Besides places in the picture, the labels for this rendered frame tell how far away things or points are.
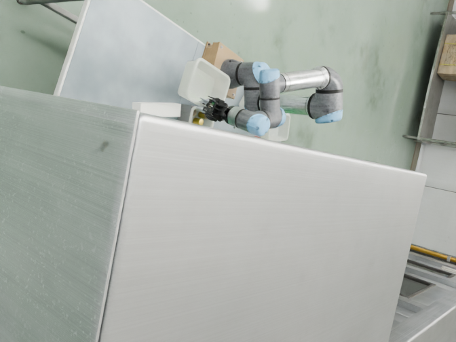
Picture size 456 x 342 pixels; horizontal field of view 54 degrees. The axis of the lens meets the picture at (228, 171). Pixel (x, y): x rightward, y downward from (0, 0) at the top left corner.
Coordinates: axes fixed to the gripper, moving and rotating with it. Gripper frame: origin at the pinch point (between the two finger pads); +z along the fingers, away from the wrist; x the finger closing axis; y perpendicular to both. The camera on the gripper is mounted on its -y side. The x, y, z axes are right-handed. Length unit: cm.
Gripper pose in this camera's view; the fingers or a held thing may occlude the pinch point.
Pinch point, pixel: (201, 104)
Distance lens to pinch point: 183.2
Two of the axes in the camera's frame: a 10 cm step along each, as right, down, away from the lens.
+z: -7.0, -3.3, 6.3
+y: -6.0, -2.0, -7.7
